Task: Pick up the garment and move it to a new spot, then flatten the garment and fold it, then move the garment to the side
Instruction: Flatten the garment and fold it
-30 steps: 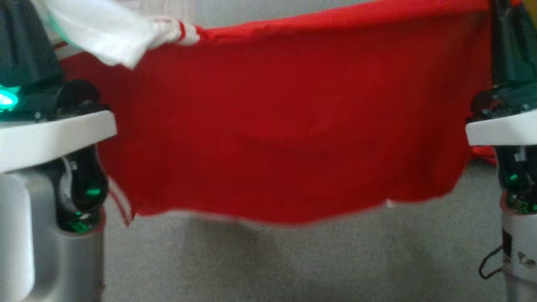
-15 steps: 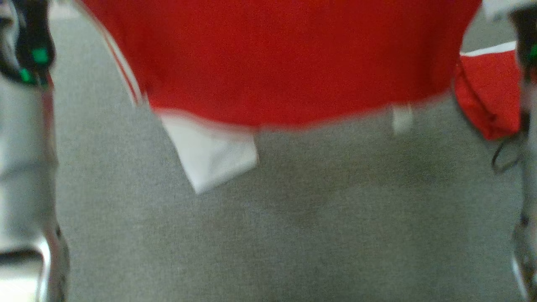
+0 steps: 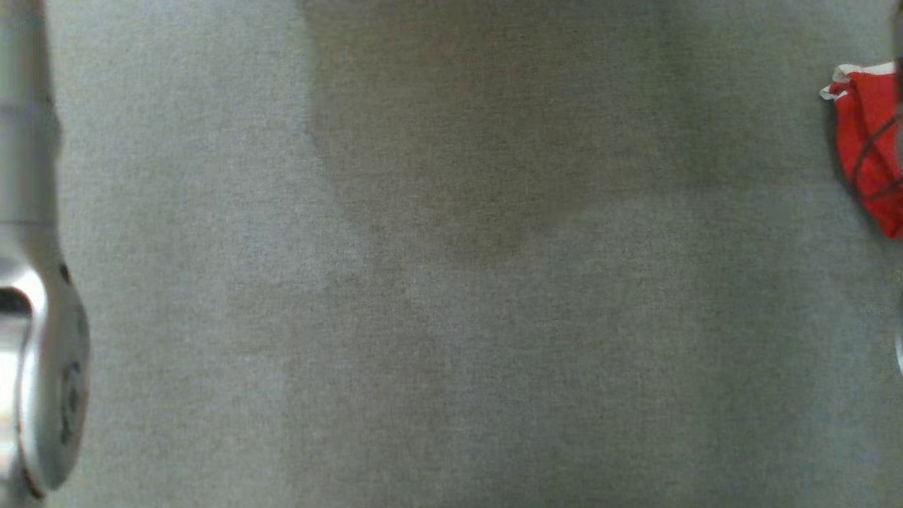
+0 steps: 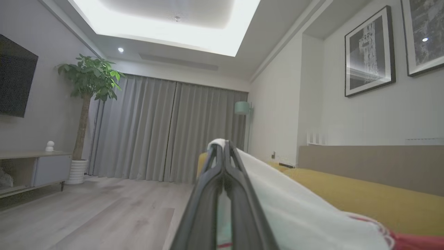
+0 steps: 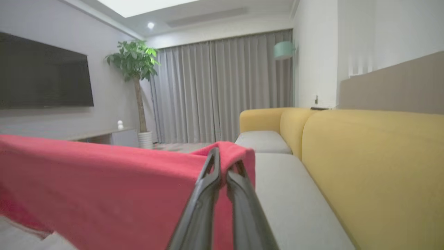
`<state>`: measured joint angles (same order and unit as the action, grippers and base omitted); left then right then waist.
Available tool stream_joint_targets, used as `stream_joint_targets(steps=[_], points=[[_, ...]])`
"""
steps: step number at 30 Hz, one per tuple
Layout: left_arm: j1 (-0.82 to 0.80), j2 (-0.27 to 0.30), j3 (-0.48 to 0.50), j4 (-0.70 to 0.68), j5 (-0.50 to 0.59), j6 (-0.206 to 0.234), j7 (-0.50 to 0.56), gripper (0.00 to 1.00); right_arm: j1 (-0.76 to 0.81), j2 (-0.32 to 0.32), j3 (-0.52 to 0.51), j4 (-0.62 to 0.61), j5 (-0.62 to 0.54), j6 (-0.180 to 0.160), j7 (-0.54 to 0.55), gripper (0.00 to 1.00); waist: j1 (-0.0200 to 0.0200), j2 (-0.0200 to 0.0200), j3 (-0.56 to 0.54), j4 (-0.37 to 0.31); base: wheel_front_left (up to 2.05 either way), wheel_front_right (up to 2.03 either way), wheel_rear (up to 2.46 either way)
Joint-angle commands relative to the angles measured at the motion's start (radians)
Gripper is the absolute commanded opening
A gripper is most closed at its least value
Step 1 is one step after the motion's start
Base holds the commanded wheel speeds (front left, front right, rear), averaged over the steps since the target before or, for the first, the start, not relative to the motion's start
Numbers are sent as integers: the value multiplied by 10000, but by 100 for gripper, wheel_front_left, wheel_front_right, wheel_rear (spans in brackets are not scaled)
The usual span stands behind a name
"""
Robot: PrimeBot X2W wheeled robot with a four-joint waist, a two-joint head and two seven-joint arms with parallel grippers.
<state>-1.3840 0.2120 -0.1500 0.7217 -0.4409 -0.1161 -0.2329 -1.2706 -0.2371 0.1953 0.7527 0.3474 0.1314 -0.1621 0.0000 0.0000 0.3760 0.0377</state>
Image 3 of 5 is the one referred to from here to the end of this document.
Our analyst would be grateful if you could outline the red shorts with white trim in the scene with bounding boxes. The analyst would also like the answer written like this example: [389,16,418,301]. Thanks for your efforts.
[819,61,903,241]

